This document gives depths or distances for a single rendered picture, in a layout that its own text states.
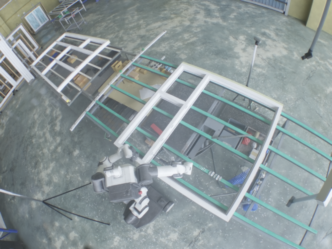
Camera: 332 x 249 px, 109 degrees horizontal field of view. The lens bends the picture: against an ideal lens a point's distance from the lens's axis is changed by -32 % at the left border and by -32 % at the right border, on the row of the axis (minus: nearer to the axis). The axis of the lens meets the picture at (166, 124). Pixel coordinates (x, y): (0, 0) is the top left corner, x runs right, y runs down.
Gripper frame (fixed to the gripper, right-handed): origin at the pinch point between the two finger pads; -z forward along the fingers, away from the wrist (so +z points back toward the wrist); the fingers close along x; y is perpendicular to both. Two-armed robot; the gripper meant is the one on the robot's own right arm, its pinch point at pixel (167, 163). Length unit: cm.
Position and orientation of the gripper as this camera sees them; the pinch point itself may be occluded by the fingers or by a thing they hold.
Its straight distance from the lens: 178.8
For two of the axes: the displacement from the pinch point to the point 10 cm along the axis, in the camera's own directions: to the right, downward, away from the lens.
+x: -3.6, -2.2, -9.1
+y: -2.0, 9.7, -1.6
